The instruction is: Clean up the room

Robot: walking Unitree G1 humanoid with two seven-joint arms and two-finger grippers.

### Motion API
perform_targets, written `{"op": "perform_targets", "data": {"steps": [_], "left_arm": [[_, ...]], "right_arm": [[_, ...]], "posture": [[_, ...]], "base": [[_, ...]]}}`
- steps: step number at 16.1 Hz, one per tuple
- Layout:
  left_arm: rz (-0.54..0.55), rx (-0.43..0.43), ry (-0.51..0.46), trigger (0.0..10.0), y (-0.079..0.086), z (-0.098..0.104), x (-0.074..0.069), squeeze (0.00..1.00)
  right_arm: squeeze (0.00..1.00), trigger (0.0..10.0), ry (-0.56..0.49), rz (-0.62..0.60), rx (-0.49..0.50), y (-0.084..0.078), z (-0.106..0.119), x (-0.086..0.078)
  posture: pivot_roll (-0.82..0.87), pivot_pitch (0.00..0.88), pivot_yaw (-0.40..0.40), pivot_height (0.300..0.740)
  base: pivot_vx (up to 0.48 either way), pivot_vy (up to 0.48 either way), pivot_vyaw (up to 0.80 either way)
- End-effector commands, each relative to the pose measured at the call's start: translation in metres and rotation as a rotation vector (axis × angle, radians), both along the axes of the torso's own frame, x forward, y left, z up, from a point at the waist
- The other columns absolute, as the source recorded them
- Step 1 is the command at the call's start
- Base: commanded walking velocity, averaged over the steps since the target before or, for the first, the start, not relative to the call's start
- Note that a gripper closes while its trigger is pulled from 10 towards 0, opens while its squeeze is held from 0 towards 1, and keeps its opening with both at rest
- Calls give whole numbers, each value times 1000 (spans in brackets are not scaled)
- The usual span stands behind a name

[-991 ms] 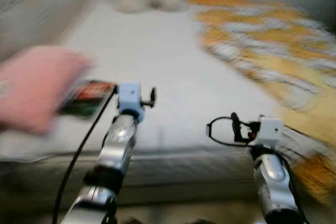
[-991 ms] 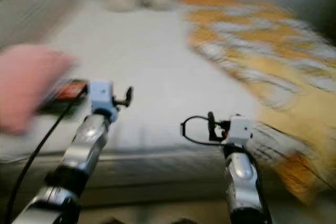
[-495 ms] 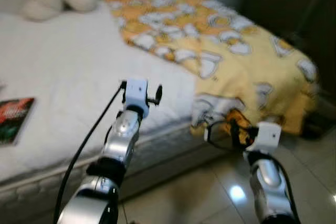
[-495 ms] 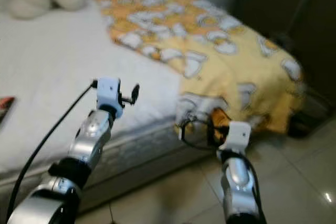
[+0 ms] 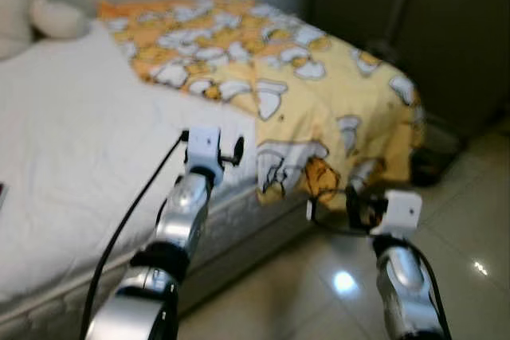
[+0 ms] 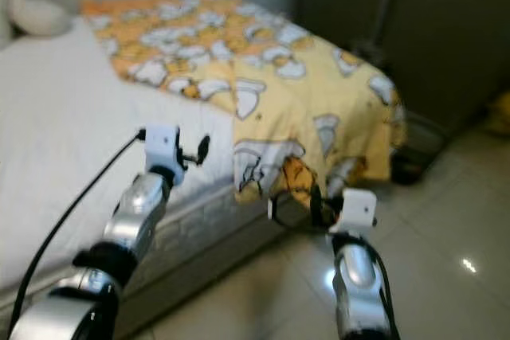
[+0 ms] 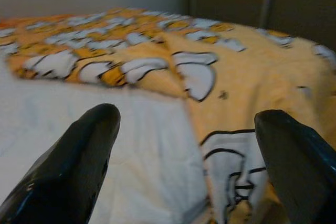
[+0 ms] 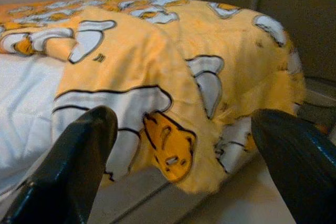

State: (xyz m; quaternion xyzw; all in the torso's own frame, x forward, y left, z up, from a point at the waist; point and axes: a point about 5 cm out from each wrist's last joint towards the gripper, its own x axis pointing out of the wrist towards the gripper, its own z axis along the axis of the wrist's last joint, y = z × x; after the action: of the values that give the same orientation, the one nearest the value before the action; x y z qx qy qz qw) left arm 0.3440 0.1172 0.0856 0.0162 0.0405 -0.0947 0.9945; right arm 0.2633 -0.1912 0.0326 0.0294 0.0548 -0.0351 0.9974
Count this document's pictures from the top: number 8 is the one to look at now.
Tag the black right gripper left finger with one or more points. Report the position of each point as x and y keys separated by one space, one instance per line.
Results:
x=65 y=171

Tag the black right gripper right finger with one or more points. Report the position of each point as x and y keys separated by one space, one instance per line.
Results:
x=299 y=166

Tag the white bed sheet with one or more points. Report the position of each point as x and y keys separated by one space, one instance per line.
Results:
x=26 y=103

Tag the yellow cartoon print blanket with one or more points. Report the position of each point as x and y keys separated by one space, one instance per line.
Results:
x=147 y=58

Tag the grey padded headboard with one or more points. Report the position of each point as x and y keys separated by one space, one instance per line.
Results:
x=302 y=24

